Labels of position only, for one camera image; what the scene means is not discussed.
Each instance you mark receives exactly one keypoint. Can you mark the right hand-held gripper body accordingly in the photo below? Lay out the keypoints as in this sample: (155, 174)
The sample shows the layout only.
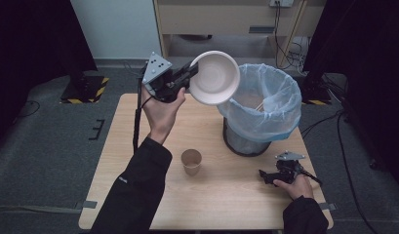
(289, 169)

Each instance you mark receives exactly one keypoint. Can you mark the grey tape strip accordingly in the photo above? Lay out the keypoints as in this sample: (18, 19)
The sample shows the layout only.
(328, 206)
(88, 204)

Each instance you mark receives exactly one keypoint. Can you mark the blue plastic bin bag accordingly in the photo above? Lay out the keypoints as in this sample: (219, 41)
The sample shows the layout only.
(271, 125)

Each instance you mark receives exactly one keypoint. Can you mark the black curtain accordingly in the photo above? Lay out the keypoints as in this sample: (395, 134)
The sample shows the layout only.
(34, 48)
(366, 48)

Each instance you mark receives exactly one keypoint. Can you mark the person's right hand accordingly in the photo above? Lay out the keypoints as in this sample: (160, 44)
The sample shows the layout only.
(298, 188)

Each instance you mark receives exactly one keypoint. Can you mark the brown paper cup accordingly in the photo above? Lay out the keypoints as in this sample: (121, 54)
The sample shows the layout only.
(191, 161)

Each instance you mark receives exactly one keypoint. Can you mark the white power socket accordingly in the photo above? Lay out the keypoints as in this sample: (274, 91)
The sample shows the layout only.
(281, 2)

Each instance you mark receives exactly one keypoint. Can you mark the black mesh trash bin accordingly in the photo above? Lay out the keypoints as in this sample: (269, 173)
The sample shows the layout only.
(247, 146)

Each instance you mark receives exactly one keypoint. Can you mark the striped black stand base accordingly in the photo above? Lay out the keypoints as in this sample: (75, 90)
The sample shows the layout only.
(315, 92)
(86, 92)

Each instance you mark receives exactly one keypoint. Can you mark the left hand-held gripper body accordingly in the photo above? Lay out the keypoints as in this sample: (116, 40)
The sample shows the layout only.
(161, 78)

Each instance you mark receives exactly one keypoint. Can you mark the person's left hand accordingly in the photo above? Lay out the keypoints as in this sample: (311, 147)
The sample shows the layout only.
(161, 117)

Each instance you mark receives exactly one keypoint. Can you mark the white paper bowl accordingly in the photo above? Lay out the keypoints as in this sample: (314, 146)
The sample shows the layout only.
(215, 78)

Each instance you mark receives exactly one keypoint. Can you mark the wooden chopstick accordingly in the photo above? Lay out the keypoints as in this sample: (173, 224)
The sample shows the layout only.
(259, 106)
(262, 104)

